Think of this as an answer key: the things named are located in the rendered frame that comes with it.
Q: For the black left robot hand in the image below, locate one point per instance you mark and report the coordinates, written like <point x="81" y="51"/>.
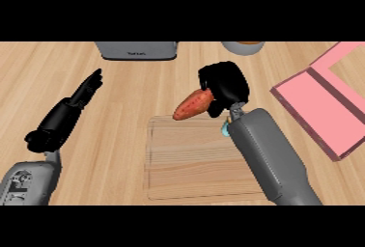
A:
<point x="60" y="119"/>

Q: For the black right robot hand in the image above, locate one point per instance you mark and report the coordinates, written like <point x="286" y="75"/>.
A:
<point x="227" y="82"/>

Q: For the orange sweet potato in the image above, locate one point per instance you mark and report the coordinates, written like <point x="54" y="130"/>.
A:
<point x="193" y="104"/>

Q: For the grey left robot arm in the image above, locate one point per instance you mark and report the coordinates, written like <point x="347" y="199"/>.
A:
<point x="30" y="181"/>

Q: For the pink open box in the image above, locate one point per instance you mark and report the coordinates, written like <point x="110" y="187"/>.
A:
<point x="326" y="104"/>

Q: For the pale wooden cutting board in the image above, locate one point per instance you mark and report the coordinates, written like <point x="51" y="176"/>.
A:
<point x="200" y="159"/>

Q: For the grey round pot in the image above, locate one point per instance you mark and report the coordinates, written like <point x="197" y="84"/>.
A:
<point x="243" y="47"/>

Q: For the grey appliance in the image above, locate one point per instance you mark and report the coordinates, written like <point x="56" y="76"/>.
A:
<point x="137" y="50"/>

